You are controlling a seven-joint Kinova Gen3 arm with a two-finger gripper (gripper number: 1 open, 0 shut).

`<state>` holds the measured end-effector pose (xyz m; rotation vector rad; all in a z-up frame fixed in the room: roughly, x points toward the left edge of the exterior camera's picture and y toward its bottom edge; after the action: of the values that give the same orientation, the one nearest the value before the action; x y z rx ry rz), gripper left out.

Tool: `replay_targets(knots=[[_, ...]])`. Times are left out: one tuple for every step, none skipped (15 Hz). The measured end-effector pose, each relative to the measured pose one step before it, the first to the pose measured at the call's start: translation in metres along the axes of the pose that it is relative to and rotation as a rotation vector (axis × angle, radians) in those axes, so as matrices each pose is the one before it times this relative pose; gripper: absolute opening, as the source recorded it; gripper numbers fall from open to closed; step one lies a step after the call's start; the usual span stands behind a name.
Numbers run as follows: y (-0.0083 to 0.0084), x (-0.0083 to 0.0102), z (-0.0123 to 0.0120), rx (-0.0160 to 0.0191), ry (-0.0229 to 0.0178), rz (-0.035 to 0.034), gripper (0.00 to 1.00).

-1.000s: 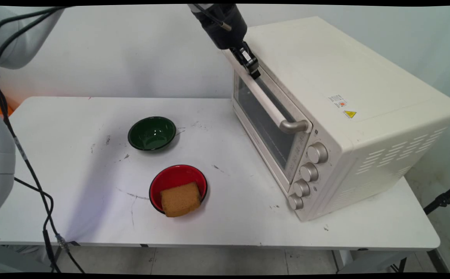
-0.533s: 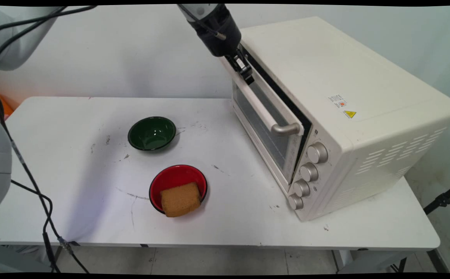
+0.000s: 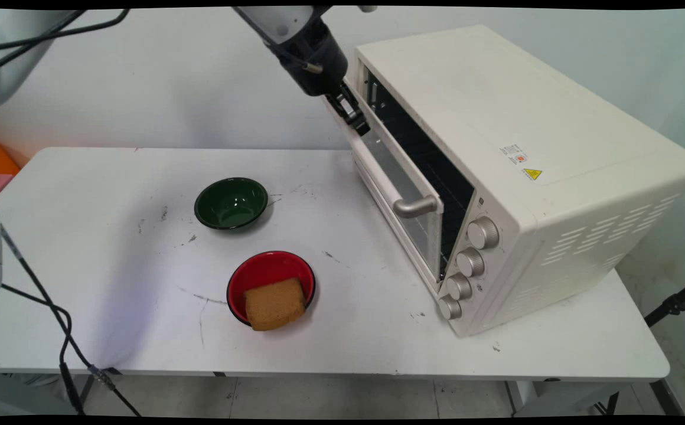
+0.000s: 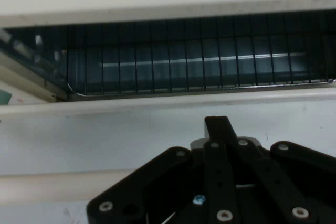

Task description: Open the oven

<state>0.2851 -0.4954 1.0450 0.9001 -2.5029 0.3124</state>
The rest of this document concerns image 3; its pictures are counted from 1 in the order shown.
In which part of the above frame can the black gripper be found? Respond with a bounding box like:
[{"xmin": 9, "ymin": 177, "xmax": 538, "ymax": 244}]
[{"xmin": 266, "ymin": 21, "xmax": 373, "ymax": 137}]

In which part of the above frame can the cream glass oven door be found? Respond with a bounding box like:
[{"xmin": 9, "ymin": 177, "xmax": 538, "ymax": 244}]
[{"xmin": 326, "ymin": 89, "xmax": 445, "ymax": 299}]

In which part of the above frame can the cream toaster oven body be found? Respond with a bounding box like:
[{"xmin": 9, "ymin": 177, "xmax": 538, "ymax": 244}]
[{"xmin": 342, "ymin": 24, "xmax": 685, "ymax": 338}]

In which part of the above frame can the green enamel bowl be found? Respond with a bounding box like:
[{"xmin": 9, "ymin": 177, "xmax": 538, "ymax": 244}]
[{"xmin": 194, "ymin": 177, "xmax": 269, "ymax": 231}]

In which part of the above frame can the white label sticker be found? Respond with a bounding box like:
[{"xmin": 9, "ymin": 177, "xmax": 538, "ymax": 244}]
[{"xmin": 500, "ymin": 143, "xmax": 529, "ymax": 166}]

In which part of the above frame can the red enamel bowl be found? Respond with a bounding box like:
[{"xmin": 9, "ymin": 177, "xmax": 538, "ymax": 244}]
[{"xmin": 226, "ymin": 251, "xmax": 317, "ymax": 328}]

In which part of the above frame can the large silver oven knob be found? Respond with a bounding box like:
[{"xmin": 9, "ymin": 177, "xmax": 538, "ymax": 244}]
[{"xmin": 467, "ymin": 216, "xmax": 500, "ymax": 250}]

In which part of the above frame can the brown toast slice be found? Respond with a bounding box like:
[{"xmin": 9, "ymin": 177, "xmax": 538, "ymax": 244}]
[{"xmin": 243, "ymin": 277, "xmax": 306, "ymax": 332}]

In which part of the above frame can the grey blurred housing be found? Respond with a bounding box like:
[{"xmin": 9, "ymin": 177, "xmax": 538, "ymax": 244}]
[{"xmin": 0, "ymin": 9, "xmax": 77, "ymax": 111}]

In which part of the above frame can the black tripod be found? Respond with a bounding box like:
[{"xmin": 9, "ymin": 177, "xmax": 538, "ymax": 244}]
[{"xmin": 644, "ymin": 274, "xmax": 685, "ymax": 328}]

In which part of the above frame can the dark table strut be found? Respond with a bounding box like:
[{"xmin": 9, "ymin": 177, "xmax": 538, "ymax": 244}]
[{"xmin": 650, "ymin": 380, "xmax": 685, "ymax": 417}]

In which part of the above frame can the silver oven door handle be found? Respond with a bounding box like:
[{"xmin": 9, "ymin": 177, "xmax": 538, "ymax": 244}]
[{"xmin": 348, "ymin": 139, "xmax": 441, "ymax": 220}]

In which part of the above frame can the black overhead cable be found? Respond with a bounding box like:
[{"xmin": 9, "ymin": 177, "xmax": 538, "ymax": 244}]
[
  {"xmin": 0, "ymin": 9, "xmax": 87, "ymax": 79},
  {"xmin": 0, "ymin": 8, "xmax": 132, "ymax": 55}
]

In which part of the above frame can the black cable with connector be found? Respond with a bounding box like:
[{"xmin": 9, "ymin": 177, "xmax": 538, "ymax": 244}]
[{"xmin": 0, "ymin": 224, "xmax": 142, "ymax": 417}]

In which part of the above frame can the thin black cable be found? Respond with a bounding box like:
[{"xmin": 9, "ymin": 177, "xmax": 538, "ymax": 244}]
[{"xmin": 0, "ymin": 285, "xmax": 83, "ymax": 415}]

